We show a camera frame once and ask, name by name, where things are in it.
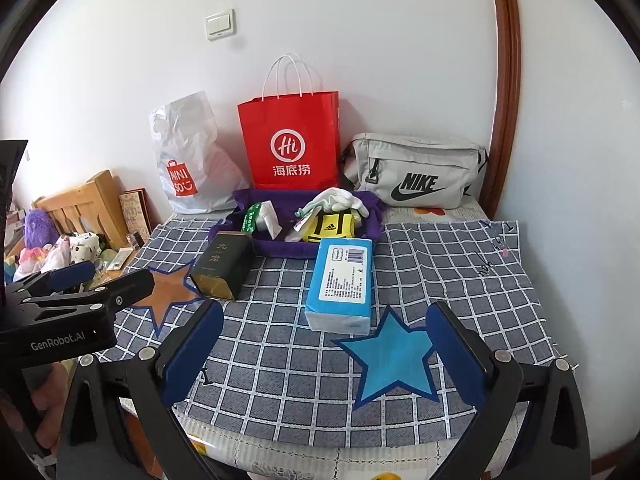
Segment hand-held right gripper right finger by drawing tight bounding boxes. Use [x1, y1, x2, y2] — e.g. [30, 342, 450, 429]
[425, 301, 593, 480]

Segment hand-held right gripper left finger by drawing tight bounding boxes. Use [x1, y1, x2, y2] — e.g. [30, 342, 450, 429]
[56, 300, 224, 480]

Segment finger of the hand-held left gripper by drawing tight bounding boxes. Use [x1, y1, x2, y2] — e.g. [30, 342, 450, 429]
[30, 269, 156, 321]
[5, 260, 97, 301]

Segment purple fabric storage tray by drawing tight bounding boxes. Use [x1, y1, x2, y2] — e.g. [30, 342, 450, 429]
[222, 189, 385, 260]

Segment green snack packet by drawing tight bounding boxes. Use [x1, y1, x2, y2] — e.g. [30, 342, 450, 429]
[242, 202, 263, 233]

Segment yellow mini backpack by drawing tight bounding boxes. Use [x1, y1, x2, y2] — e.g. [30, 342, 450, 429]
[306, 212, 357, 243]

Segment white cotton gloves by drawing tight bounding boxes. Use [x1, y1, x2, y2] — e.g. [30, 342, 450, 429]
[300, 187, 373, 217]

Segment person's left hand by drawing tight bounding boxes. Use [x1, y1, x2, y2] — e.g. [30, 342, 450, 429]
[35, 361, 69, 449]

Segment white dotted plush toy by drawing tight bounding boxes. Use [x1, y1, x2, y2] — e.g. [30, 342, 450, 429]
[67, 232, 103, 263]

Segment purple plush toy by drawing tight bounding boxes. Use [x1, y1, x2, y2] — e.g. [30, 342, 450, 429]
[24, 208, 58, 251]

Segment wooden headboard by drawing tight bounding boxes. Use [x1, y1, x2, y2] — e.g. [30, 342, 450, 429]
[36, 170, 133, 256]

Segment grey checked cloth with stars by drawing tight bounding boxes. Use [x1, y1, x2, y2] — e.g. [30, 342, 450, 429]
[97, 220, 571, 448]

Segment dark tea tin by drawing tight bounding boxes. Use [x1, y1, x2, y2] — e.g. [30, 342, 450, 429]
[189, 232, 256, 302]

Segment blue tissue pack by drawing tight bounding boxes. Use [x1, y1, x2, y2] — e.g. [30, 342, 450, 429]
[304, 238, 375, 335]

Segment white plastic shopping bag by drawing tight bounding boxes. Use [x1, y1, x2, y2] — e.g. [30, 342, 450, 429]
[149, 91, 251, 215]

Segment grey waist bag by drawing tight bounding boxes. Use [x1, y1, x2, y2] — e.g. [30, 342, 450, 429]
[340, 133, 488, 209]

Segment red paper shopping bag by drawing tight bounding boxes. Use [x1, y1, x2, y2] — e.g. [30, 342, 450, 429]
[237, 52, 342, 191]

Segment brown wooden door frame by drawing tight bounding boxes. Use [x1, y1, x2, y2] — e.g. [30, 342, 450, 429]
[487, 0, 523, 216]

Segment white light switch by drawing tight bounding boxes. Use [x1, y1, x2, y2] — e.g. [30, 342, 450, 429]
[204, 8, 236, 41]

